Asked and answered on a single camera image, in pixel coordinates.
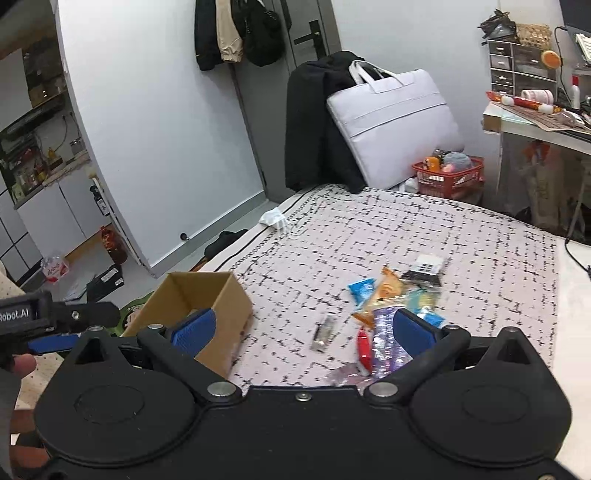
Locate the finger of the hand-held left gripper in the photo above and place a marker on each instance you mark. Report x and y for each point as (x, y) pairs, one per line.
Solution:
(85, 314)
(53, 344)

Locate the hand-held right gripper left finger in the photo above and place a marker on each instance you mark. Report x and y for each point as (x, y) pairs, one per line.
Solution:
(194, 330)

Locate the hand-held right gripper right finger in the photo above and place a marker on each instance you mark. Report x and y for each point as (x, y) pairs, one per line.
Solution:
(413, 334)

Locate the blue green snack packet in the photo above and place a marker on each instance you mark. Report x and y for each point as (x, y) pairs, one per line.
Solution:
(434, 319)

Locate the pink translucent snack bag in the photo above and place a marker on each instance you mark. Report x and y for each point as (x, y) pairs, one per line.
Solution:
(383, 341)

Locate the brown cardboard box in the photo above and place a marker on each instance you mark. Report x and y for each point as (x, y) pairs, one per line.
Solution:
(221, 300)

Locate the red orange snack packet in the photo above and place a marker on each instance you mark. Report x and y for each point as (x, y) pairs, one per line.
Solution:
(364, 348)

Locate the clear pink snack packet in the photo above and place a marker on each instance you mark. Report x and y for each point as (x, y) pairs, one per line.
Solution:
(348, 374)

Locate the small silver snack packet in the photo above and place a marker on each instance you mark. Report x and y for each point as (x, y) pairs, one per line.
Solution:
(324, 333)

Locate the person's left hand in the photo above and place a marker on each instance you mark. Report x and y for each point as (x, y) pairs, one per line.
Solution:
(24, 365)

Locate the light green snack packet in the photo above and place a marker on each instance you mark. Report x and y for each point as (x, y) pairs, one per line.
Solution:
(422, 300)

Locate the black shoe box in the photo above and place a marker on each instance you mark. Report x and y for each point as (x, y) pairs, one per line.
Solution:
(106, 280)

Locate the green cartoon floor mat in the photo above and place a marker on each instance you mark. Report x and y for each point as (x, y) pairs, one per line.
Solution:
(134, 311)

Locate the orange yellow snack packet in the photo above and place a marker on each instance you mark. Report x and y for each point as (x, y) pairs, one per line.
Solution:
(388, 290)

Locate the small orange snack packet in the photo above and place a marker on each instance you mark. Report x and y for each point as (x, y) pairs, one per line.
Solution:
(362, 317)

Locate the red white plastic bag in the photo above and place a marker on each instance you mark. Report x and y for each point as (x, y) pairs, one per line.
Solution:
(55, 268)

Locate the black white snack packet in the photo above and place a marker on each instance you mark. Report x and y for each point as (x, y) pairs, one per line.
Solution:
(425, 270)

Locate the brown oil bottle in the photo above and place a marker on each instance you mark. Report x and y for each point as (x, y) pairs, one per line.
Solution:
(114, 247)

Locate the black slipper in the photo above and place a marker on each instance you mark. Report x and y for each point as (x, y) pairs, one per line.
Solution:
(226, 242)

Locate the black spray bottle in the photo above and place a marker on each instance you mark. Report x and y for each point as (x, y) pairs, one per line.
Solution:
(101, 203)

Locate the white black-patterned bed blanket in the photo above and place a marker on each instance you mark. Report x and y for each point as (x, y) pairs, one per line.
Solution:
(346, 230)

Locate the white face mask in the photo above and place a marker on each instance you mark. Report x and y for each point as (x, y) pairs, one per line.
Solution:
(274, 218)

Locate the red plastic basket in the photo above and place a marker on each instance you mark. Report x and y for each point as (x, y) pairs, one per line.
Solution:
(443, 182)

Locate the kitchen shelf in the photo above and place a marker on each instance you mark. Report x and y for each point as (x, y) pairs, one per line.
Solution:
(37, 138)

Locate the paper bag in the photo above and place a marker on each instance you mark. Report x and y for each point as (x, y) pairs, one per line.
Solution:
(545, 184)

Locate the light purple laptop bag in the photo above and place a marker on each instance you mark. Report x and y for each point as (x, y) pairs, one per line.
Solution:
(392, 124)

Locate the grey door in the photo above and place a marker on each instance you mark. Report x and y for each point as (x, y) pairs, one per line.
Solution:
(277, 120)

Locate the white desk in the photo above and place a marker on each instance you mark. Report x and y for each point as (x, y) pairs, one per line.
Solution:
(521, 134)

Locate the black jacket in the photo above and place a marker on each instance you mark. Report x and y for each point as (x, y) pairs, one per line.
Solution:
(309, 129)

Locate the red rolled scroll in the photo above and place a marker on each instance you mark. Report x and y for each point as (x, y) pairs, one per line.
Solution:
(521, 101)

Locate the pink white tape roll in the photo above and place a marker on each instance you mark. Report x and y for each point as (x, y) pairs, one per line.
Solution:
(538, 96)

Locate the grey drawer organizer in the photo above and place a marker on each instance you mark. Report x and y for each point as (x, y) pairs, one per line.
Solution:
(503, 69)

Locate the white bottle red cap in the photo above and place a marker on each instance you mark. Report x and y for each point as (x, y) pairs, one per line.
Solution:
(575, 94)

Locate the hanging black coat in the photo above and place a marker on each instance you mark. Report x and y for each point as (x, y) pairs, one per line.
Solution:
(205, 37)

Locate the hanging beige garment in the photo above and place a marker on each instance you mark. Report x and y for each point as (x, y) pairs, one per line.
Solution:
(228, 37)

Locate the hanging black bag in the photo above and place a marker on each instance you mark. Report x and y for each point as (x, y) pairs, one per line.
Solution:
(261, 32)

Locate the wicker basket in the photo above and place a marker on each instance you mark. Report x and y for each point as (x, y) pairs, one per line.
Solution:
(533, 37)

